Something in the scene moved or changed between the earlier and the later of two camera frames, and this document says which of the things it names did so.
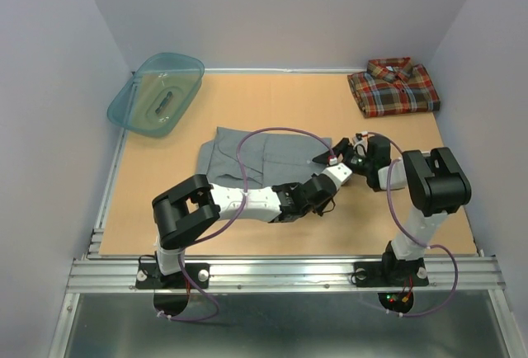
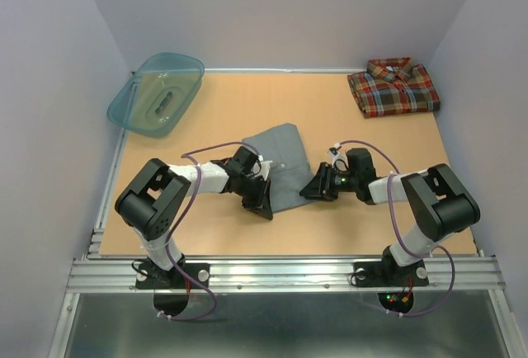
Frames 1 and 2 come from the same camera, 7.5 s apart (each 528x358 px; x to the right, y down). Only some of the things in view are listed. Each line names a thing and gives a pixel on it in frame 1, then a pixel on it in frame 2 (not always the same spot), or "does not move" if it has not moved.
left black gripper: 318,210 → 260,204
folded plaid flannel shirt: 394,86 does not move
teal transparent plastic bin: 156,96 does not move
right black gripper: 342,148 → 320,186
